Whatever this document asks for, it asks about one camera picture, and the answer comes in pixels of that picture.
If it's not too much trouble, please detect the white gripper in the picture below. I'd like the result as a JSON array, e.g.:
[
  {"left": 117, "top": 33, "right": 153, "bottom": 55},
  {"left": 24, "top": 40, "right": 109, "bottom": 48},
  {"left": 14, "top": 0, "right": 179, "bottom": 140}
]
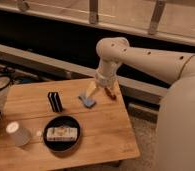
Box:
[{"left": 86, "top": 71, "right": 116, "bottom": 97}]

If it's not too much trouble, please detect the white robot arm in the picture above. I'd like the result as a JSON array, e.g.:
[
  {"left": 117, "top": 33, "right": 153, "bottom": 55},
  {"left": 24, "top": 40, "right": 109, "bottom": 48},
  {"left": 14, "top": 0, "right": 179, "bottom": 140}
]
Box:
[{"left": 86, "top": 37, "right": 195, "bottom": 171}]

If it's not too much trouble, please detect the red small tool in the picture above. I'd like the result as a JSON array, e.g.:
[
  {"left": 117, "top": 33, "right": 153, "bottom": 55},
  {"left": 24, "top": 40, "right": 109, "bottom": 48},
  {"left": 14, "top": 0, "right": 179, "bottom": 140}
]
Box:
[{"left": 106, "top": 93, "right": 117, "bottom": 100}]

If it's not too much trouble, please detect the blue sponge block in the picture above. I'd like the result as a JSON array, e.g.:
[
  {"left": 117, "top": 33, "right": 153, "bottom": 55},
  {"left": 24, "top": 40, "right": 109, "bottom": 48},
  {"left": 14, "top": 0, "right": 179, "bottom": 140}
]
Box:
[{"left": 78, "top": 94, "right": 96, "bottom": 108}]

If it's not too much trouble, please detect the white patterned box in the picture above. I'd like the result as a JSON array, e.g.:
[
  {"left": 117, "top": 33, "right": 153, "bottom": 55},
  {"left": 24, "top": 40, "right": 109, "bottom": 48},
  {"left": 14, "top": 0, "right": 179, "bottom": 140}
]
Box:
[{"left": 46, "top": 126, "right": 78, "bottom": 142}]

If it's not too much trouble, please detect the black round plate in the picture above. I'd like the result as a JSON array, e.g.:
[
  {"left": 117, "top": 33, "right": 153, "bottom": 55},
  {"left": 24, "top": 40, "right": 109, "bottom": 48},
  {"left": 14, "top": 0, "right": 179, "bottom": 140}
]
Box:
[{"left": 43, "top": 116, "right": 81, "bottom": 152}]

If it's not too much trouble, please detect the small white pellet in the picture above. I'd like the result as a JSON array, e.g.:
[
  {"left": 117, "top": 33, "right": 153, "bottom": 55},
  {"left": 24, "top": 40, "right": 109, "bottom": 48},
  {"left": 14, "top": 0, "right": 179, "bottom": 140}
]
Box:
[{"left": 36, "top": 131, "right": 42, "bottom": 136}]

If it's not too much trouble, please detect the metal bracket middle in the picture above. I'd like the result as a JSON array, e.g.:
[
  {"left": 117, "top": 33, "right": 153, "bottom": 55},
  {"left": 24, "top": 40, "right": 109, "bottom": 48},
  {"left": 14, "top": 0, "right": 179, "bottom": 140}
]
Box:
[{"left": 89, "top": 0, "right": 98, "bottom": 24}]

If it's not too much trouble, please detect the metal bracket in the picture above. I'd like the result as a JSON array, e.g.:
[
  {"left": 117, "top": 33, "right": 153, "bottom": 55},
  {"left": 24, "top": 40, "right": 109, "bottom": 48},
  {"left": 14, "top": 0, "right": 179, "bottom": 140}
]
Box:
[
  {"left": 89, "top": 0, "right": 98, "bottom": 24},
  {"left": 148, "top": 0, "right": 166, "bottom": 35}
]

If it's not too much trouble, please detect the metal bracket right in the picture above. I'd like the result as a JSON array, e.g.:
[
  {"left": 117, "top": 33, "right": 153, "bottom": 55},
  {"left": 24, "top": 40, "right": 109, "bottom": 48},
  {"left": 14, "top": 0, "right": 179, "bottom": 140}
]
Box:
[{"left": 148, "top": 0, "right": 166, "bottom": 35}]

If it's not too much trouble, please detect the black cable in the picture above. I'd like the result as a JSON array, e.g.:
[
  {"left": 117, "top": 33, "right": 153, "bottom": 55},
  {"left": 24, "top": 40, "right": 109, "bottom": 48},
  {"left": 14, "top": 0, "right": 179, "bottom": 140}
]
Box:
[{"left": 0, "top": 74, "right": 13, "bottom": 94}]

